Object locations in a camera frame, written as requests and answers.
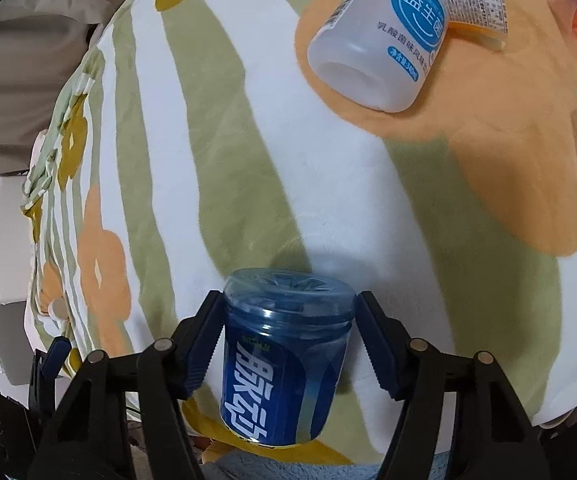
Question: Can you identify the blue plastic cup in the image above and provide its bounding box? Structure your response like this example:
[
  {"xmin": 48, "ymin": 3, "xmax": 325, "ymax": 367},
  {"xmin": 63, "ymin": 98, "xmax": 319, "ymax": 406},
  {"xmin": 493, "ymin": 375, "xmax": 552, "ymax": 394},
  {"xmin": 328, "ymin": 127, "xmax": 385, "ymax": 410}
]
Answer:
[{"xmin": 220, "ymin": 269, "xmax": 356, "ymax": 446}]

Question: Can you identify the white plastic cup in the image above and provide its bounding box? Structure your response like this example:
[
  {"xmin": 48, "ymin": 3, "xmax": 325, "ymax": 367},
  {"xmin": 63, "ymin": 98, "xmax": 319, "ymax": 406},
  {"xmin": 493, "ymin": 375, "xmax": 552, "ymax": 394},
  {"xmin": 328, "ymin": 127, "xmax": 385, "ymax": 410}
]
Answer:
[{"xmin": 307, "ymin": 0, "xmax": 448, "ymax": 113}]

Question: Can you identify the white bedside furniture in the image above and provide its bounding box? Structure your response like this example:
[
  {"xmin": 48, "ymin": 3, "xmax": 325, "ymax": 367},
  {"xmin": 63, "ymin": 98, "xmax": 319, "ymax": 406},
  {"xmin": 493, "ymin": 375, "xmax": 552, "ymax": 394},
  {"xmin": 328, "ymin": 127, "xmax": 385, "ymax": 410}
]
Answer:
[{"xmin": 0, "ymin": 173, "xmax": 40, "ymax": 387}]

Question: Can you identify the green striped flower blanket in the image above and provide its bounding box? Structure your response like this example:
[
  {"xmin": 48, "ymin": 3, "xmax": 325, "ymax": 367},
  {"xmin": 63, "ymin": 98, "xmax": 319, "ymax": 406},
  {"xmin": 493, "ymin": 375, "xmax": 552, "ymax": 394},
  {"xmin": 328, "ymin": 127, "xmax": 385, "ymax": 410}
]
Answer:
[{"xmin": 23, "ymin": 0, "xmax": 577, "ymax": 424}]

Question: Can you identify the beige curtain left panel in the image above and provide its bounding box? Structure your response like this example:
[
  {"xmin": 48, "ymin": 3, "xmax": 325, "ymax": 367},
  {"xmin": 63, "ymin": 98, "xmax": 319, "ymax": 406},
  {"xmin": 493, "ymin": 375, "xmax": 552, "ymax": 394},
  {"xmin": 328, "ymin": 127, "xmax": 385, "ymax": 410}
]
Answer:
[{"xmin": 0, "ymin": 0, "xmax": 125, "ymax": 174}]

